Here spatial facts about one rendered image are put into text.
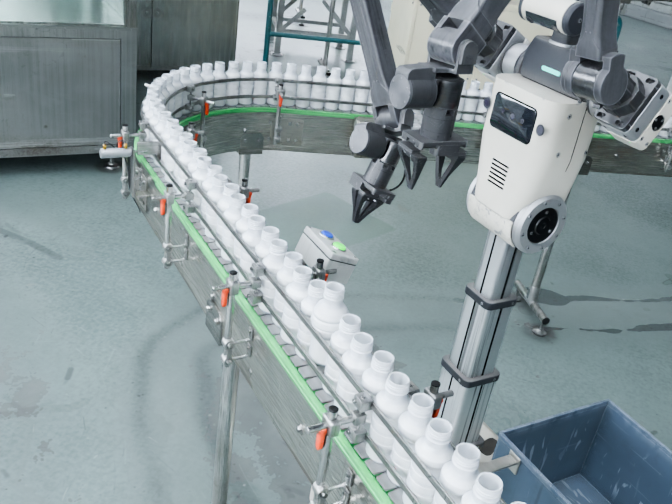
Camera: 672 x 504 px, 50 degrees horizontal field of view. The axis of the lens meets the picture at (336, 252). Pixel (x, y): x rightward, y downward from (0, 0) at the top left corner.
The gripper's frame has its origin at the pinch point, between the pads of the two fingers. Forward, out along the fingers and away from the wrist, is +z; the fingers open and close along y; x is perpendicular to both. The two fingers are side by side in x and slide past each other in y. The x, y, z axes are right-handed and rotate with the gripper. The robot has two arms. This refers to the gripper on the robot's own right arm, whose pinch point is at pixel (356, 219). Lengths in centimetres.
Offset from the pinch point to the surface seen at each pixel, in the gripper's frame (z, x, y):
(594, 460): 24, 50, 52
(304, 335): 19.4, -17.2, 22.4
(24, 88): 67, -10, -303
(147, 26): 32, 106, -492
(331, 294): 6.9, -20.6, 28.4
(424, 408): 9, -19, 58
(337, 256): 8.7, -3.0, 3.4
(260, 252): 13.6, -19.1, -1.4
